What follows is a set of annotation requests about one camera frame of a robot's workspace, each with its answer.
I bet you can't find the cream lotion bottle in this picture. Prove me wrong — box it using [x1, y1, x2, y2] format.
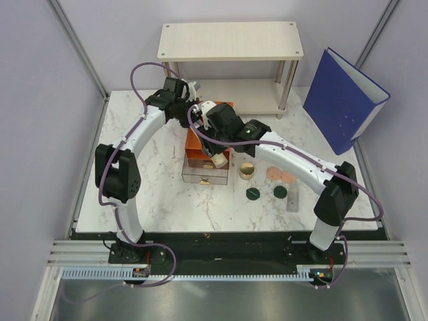
[211, 153, 228, 168]

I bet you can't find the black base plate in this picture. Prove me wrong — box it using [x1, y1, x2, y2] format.
[108, 231, 345, 273]

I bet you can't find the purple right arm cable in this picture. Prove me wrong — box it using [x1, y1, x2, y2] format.
[187, 105, 384, 290]

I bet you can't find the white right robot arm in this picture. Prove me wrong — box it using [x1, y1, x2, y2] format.
[187, 103, 359, 263]

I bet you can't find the pink powder puff right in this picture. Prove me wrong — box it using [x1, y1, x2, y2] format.
[281, 171, 296, 184]

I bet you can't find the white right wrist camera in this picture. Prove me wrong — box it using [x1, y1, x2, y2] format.
[192, 100, 217, 129]

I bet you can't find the blue ring binder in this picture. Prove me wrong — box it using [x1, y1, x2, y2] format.
[303, 47, 391, 155]

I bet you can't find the white two-tier shelf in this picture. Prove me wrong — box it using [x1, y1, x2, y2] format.
[157, 21, 304, 118]

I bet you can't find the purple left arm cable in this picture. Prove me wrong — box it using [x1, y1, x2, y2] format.
[62, 62, 183, 305]

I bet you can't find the dark green lid left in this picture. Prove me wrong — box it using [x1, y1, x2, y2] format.
[245, 187, 260, 201]

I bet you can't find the dark green lid right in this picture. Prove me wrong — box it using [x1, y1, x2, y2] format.
[274, 186, 288, 199]

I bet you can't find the pink powder puff left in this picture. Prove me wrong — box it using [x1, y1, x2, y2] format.
[266, 167, 282, 181]

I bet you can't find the gold round jar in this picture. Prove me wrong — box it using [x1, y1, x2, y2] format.
[239, 163, 255, 180]

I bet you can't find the light blue cable duct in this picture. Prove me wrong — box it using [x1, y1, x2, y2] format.
[61, 267, 332, 282]

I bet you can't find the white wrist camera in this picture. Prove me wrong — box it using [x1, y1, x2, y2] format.
[192, 100, 217, 129]
[187, 81, 201, 100]

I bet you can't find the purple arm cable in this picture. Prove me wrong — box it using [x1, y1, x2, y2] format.
[62, 62, 183, 305]
[187, 105, 384, 290]

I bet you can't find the pink powder puff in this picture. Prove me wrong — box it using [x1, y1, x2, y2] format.
[266, 167, 282, 181]
[281, 171, 296, 184]

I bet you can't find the clear grey tube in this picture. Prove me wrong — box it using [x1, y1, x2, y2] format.
[286, 185, 300, 213]

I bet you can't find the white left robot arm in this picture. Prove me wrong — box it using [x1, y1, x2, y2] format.
[95, 77, 199, 263]

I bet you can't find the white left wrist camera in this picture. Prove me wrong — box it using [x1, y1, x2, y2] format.
[187, 81, 201, 100]

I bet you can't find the dark green lid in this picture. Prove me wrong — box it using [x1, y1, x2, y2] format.
[245, 187, 260, 201]
[274, 186, 288, 199]

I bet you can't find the orange drawer box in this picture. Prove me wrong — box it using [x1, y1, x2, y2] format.
[187, 102, 227, 158]

